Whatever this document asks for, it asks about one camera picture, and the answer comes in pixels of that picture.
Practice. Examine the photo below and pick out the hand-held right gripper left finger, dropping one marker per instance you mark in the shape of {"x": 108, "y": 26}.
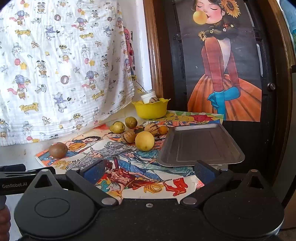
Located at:
{"x": 94, "y": 171}

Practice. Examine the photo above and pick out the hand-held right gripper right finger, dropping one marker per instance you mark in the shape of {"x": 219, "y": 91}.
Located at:
{"x": 204, "y": 172}

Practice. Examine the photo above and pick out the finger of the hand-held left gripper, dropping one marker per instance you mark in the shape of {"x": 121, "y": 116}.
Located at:
{"x": 11, "y": 167}

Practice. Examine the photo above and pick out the metal tray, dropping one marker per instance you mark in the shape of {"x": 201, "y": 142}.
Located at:
{"x": 198, "y": 146}

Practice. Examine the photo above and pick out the brown round fruit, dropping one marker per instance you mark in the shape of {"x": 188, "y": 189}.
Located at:
{"x": 58, "y": 150}

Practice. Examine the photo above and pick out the striped pepino melon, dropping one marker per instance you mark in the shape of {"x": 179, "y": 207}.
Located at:
{"x": 151, "y": 128}
{"x": 153, "y": 100}
{"x": 128, "y": 136}

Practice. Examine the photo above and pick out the yellow-green potato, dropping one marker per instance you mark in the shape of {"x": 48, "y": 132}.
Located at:
{"x": 117, "y": 127}

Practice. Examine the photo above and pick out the yellow lemon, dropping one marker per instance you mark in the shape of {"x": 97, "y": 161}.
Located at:
{"x": 144, "y": 141}

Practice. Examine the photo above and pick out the orange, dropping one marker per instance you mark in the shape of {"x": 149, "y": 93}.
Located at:
{"x": 163, "y": 129}

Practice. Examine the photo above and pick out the yellow-green fruit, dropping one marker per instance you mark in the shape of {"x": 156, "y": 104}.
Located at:
{"x": 131, "y": 122}

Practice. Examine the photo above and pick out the person's left hand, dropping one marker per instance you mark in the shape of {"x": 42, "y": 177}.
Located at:
{"x": 4, "y": 220}

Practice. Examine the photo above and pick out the white plastic stool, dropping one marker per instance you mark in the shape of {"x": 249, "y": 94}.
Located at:
{"x": 222, "y": 167}

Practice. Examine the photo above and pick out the cartoon boys drawing sheet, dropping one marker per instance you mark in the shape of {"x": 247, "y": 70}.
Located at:
{"x": 78, "y": 144}

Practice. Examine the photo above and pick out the grey-haired figures drawing sheet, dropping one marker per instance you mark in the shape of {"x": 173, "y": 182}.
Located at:
{"x": 129, "y": 162}

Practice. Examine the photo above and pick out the yellow bear drawing sheet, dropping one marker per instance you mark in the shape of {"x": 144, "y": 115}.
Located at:
{"x": 185, "y": 118}

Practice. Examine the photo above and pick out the yellow plastic bowl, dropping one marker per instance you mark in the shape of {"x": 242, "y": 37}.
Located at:
{"x": 150, "y": 111}

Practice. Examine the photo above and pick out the white jar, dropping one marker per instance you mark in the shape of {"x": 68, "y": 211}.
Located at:
{"x": 148, "y": 96}

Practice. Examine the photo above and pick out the thin dry twig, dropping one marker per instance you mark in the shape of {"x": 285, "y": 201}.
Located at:
{"x": 140, "y": 84}

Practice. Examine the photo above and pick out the white printed blanket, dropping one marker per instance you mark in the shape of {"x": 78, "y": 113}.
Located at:
{"x": 57, "y": 69}

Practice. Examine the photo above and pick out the metal door knob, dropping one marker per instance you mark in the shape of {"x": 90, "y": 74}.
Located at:
{"x": 271, "y": 86}

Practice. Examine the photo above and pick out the blue water jug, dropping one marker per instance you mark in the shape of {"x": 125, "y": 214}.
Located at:
{"x": 288, "y": 23}

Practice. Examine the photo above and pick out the wall poster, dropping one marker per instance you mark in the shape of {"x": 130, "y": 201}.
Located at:
{"x": 222, "y": 69}

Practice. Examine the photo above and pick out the red cartoon wall sticker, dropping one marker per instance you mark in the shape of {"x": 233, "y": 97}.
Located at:
{"x": 128, "y": 46}

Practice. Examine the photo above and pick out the brown wooden door frame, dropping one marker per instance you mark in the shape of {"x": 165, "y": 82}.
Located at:
{"x": 152, "y": 46}

